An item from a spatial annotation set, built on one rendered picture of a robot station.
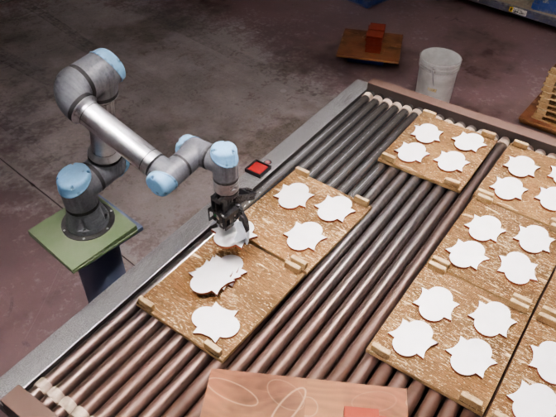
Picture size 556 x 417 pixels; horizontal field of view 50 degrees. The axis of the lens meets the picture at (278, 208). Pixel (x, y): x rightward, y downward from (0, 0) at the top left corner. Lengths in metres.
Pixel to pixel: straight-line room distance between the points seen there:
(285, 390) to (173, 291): 0.54
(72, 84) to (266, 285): 0.83
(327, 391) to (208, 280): 0.55
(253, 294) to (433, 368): 0.57
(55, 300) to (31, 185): 0.99
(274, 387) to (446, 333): 0.57
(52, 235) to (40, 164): 1.95
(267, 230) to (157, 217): 1.57
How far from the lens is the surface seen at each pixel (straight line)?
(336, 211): 2.13
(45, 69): 5.24
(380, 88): 2.86
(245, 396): 1.54
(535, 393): 1.80
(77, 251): 2.15
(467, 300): 1.94
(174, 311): 1.84
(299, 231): 2.04
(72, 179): 2.07
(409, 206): 2.24
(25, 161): 4.20
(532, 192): 2.42
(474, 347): 1.83
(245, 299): 1.85
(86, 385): 1.77
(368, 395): 1.56
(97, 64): 1.83
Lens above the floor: 2.37
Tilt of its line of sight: 42 degrees down
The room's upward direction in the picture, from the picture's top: 1 degrees clockwise
